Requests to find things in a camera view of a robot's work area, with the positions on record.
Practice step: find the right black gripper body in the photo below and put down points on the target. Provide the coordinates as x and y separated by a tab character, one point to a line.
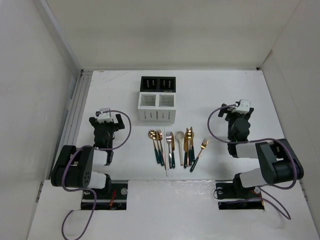
231	117

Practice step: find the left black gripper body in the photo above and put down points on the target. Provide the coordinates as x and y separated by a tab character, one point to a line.
111	126

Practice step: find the gold fork green handle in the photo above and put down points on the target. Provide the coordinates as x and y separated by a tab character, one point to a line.
203	146

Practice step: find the rose gold spoon green handle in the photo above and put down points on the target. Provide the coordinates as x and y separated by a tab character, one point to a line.
152	135

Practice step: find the white ceramic spoon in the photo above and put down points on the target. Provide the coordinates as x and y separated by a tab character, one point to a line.
180	138

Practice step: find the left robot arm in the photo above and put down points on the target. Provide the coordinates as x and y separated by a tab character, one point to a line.
74	166

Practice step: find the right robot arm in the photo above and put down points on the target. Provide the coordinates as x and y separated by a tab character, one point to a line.
278	162

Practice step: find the white utensil caddy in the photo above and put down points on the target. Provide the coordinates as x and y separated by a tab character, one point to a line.
157	107

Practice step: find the rose gold fork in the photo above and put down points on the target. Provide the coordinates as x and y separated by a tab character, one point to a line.
160	142

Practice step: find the black utensil caddy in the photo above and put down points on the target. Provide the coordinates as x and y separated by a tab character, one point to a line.
158	84

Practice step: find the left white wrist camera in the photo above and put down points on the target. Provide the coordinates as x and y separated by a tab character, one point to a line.
104	115

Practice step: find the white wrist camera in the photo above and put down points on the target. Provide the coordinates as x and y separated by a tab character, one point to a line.
104	115
242	106

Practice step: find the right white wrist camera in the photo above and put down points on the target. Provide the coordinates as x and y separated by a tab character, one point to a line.
242	106

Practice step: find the silver fork green handle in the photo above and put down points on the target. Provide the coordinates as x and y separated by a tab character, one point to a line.
168	138

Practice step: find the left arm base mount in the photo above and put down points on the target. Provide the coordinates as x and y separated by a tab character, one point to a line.
111	198

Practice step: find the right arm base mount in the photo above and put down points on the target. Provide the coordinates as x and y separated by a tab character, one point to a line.
232	197

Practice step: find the rose gold knife green handle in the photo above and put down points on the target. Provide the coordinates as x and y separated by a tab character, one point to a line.
172	150

